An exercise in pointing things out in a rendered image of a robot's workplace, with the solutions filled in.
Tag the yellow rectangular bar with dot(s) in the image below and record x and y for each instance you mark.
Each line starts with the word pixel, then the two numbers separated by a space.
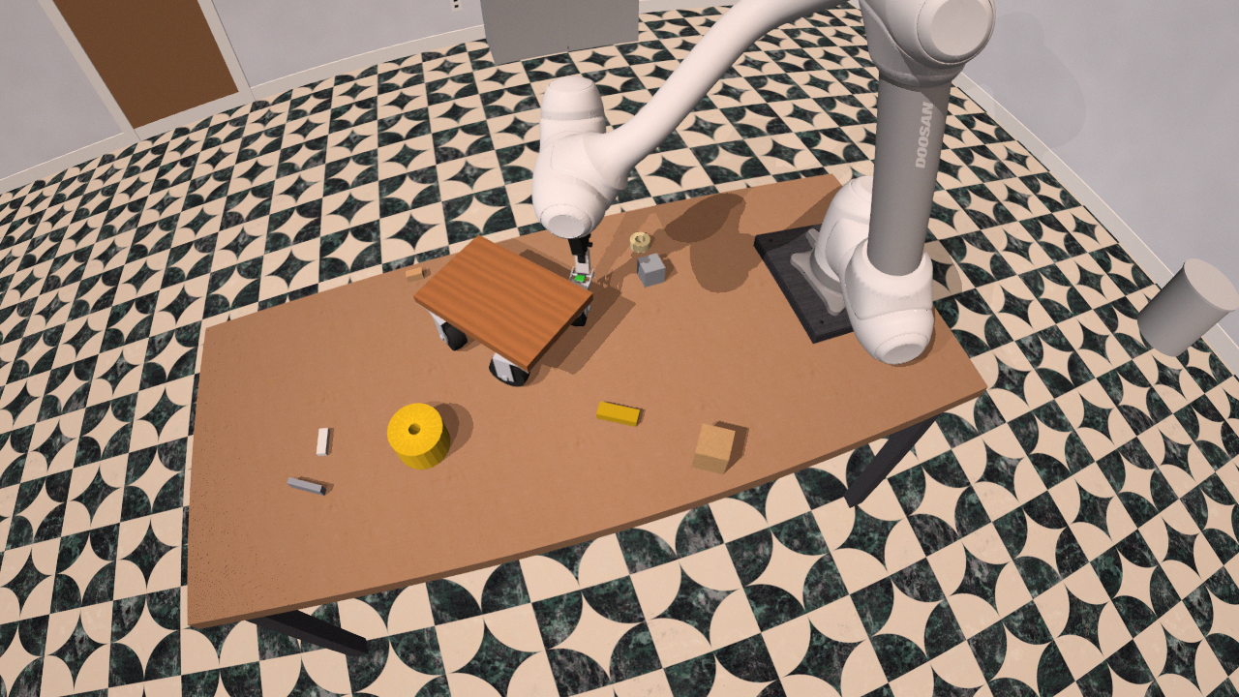
pixel 618 414

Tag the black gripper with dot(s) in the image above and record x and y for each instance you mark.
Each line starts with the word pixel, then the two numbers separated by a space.
pixel 577 247

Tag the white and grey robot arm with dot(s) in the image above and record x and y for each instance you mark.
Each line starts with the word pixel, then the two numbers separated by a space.
pixel 886 288

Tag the beige roll of masking tape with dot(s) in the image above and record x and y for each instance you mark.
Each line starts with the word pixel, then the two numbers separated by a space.
pixel 637 247

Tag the brown cardboard box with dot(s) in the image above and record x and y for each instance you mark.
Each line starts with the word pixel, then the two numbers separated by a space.
pixel 713 449

